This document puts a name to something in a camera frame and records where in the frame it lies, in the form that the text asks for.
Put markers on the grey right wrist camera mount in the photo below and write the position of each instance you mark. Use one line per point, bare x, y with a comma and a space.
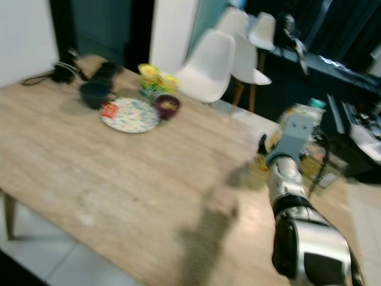
297, 134

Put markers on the black pouch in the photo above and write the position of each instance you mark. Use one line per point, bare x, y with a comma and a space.
107, 70

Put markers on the black floor mat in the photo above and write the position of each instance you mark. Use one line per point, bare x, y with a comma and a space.
7, 273

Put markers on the wooden dining table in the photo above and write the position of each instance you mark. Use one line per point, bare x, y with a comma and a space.
143, 185

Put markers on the dark purple bowl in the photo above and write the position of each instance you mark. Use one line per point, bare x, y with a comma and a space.
166, 106

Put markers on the dark blue bowl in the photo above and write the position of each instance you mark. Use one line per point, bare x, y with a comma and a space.
95, 94

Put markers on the small red packet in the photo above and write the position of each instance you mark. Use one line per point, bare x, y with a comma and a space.
109, 110

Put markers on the yellow snack package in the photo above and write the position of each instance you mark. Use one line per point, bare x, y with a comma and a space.
156, 78

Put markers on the black cluttered desk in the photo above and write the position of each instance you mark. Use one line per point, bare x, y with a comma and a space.
354, 134

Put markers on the patterned round plate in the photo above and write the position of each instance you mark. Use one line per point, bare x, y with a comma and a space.
134, 116

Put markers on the white plastic chair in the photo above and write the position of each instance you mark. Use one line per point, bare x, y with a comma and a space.
263, 28
205, 65
250, 59

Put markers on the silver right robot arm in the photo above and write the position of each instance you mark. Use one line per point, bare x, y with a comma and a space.
289, 179

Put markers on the dark low cabinet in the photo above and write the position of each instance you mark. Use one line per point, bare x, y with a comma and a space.
292, 77

